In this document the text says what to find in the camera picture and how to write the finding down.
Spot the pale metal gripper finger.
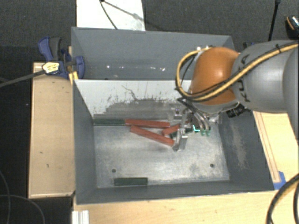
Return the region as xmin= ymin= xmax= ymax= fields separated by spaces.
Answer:
xmin=178 ymin=134 xmax=189 ymax=150
xmin=172 ymin=128 xmax=186 ymax=152

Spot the short red-brown flat block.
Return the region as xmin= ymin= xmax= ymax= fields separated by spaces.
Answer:
xmin=161 ymin=124 xmax=181 ymax=136

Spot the grey metal bin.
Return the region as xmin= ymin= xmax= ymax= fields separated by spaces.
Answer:
xmin=70 ymin=27 xmax=275 ymax=205

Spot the dark green flat block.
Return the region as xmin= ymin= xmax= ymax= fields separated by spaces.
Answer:
xmin=93 ymin=118 xmax=127 ymax=127
xmin=114 ymin=177 xmax=149 ymax=187

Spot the pale wood flat board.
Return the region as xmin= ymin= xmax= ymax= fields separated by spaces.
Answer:
xmin=28 ymin=62 xmax=77 ymax=199

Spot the black cylinder on white bracket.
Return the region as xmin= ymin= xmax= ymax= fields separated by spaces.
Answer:
xmin=226 ymin=105 xmax=245 ymax=119

